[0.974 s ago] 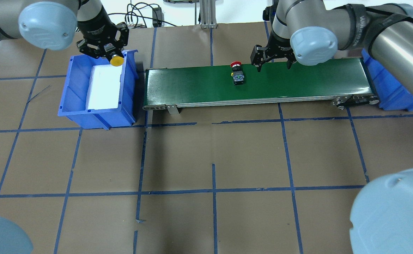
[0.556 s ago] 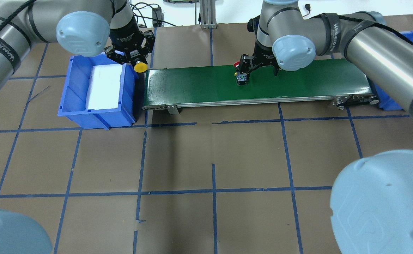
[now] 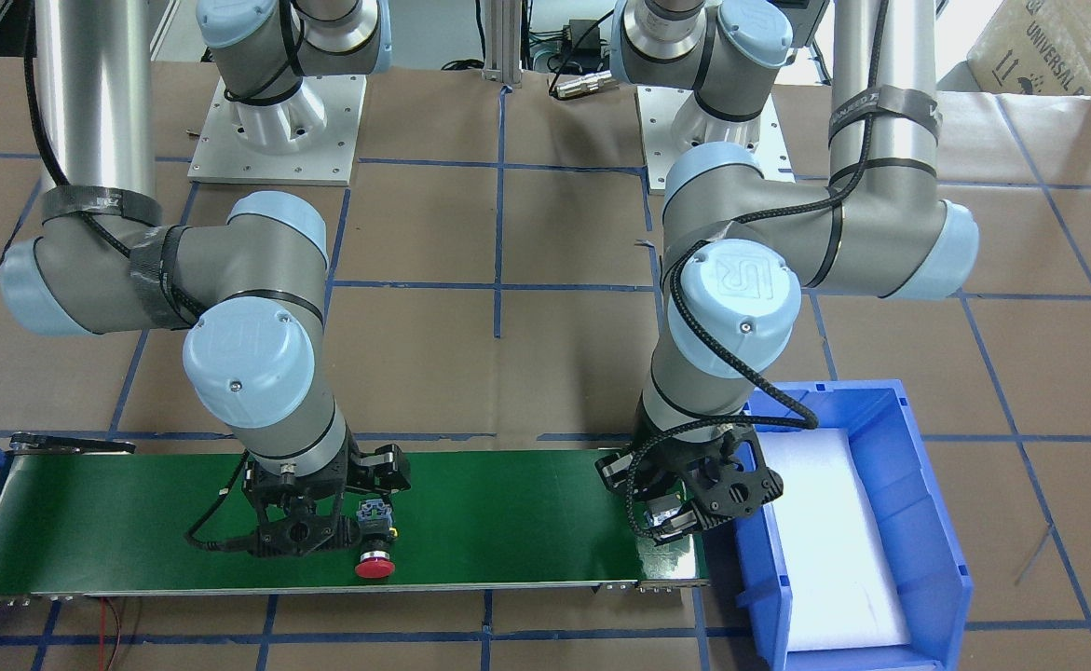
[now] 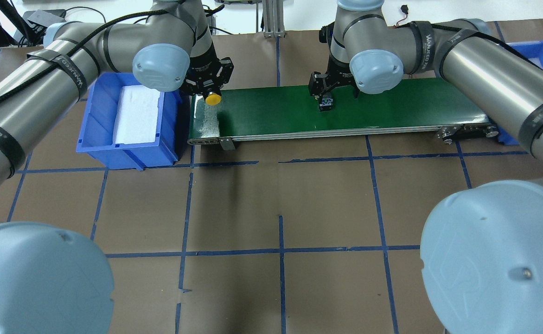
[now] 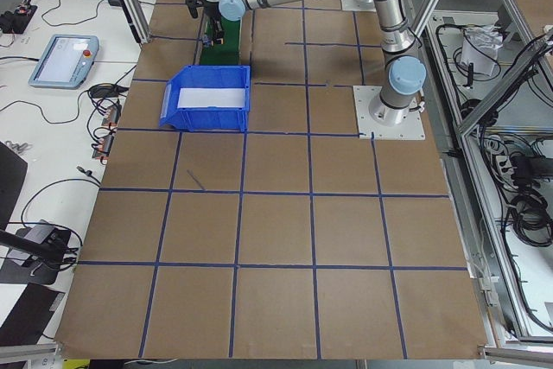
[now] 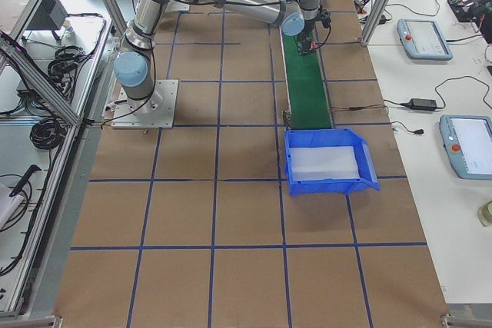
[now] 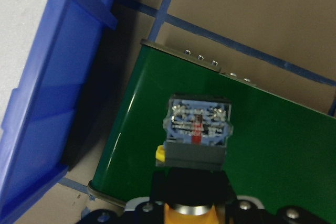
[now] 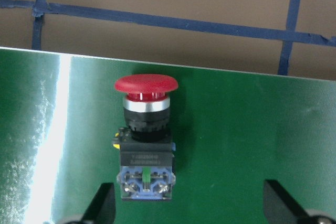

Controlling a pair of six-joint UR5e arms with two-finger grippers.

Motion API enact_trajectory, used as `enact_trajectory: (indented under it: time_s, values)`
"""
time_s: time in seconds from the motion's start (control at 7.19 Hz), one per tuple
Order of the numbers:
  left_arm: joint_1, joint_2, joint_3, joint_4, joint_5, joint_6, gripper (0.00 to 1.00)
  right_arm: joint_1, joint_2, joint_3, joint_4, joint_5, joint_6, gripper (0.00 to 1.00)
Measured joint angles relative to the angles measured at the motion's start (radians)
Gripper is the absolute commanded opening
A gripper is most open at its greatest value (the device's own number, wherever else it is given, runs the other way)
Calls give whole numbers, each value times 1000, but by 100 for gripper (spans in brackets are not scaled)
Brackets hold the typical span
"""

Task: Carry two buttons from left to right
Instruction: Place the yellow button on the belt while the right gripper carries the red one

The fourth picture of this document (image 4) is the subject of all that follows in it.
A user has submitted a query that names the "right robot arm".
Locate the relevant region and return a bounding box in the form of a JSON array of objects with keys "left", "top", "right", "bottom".
[{"left": 309, "top": 0, "right": 543, "bottom": 334}]

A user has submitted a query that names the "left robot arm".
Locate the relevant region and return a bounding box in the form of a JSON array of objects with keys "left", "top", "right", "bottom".
[{"left": 0, "top": 0, "right": 234, "bottom": 334}]

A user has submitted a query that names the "left blue plastic bin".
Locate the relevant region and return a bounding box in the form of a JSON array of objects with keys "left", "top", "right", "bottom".
[{"left": 76, "top": 73, "right": 187, "bottom": 170}]

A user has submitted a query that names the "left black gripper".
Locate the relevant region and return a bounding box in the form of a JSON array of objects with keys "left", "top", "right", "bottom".
[{"left": 181, "top": 46, "right": 235, "bottom": 96}]

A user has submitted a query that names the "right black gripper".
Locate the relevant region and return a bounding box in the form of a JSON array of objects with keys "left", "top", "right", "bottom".
[{"left": 308, "top": 58, "right": 360, "bottom": 112}]

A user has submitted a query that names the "aluminium frame post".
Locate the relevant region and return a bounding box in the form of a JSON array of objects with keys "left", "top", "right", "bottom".
[{"left": 262, "top": 0, "right": 285, "bottom": 38}]

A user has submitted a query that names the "yellow mushroom push button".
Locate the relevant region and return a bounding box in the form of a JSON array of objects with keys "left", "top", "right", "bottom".
[{"left": 204, "top": 92, "right": 222, "bottom": 106}]

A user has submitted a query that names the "green conveyor belt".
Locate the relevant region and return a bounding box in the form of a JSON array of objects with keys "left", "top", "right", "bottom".
[{"left": 188, "top": 78, "right": 498, "bottom": 150}]

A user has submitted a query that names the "white foam pad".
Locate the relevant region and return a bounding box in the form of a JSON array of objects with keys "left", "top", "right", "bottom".
[{"left": 113, "top": 85, "right": 160, "bottom": 144}]

